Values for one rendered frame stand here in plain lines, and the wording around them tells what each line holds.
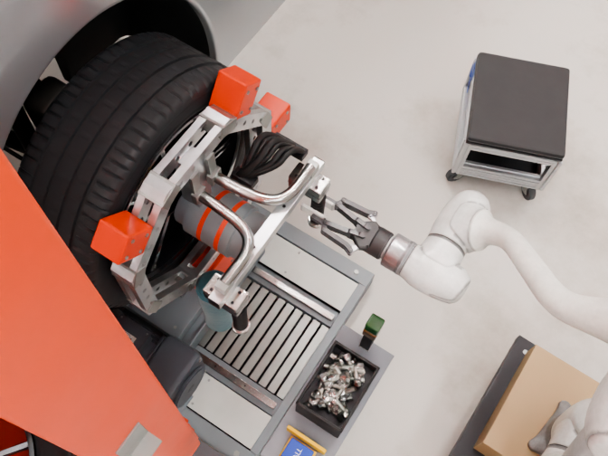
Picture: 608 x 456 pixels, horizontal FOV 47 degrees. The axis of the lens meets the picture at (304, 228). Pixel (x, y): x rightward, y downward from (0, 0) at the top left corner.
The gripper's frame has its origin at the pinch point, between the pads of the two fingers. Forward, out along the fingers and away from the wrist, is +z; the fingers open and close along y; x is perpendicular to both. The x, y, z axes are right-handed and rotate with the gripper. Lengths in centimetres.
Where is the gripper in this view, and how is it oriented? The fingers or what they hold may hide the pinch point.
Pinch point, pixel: (317, 206)
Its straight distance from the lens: 174.0
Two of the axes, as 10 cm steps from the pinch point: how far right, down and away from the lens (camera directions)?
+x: 0.4, -4.2, -9.1
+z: -8.4, -5.0, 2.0
